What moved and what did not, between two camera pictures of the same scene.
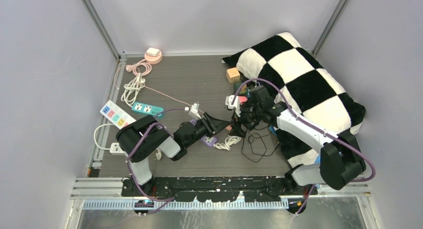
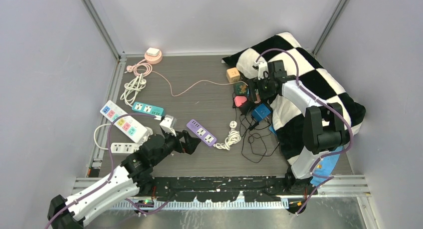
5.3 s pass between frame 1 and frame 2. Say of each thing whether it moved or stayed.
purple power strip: stayed
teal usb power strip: stayed
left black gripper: moved
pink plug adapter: stayed
